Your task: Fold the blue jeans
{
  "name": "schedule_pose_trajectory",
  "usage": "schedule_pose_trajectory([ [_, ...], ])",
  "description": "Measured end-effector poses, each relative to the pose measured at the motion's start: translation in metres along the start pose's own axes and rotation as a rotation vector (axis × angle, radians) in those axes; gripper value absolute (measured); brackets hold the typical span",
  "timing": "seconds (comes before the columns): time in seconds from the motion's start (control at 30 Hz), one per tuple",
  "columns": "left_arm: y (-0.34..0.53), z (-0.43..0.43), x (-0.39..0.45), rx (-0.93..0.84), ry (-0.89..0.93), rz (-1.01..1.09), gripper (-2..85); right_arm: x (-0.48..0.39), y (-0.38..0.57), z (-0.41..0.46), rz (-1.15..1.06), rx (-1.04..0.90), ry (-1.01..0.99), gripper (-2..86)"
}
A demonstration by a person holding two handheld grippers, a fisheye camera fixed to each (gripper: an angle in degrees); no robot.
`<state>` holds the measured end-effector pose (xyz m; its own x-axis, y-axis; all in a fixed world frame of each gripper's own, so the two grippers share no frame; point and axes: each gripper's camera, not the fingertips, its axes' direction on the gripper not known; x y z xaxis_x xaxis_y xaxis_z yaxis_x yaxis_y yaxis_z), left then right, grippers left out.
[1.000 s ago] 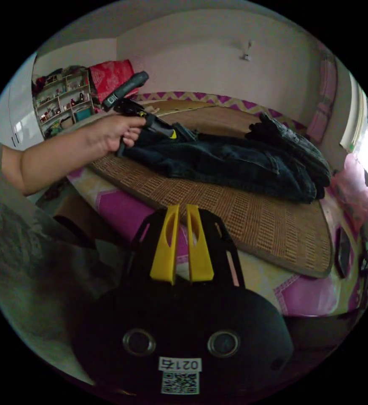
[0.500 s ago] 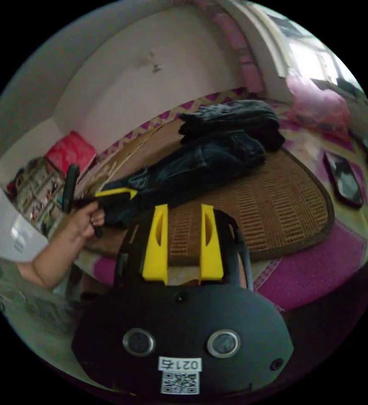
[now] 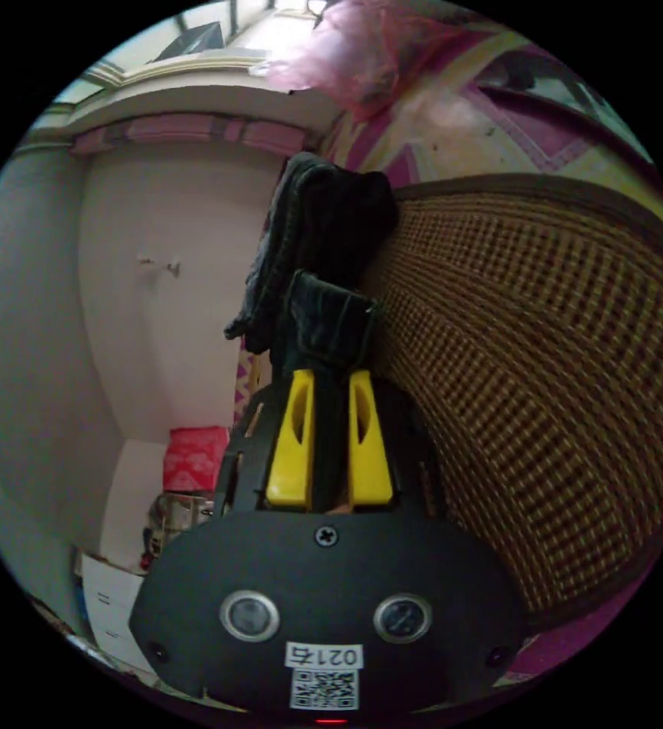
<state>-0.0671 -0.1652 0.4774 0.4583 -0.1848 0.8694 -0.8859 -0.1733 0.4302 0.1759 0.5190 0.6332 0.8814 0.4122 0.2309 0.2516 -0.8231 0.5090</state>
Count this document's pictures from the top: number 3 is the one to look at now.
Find pink striped curtain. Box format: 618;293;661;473
71;112;322;159

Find window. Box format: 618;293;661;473
52;0;286;101

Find white drawer cabinet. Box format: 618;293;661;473
73;545;159;674

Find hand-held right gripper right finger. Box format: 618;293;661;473
348;372;394;507

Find pink plastic bag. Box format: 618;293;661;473
264;0;483;122

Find bed with woven mat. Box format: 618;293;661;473
234;22;663;684

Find blue jeans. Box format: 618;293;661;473
224;152;399;513

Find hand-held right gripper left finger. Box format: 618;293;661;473
266;369;316;508

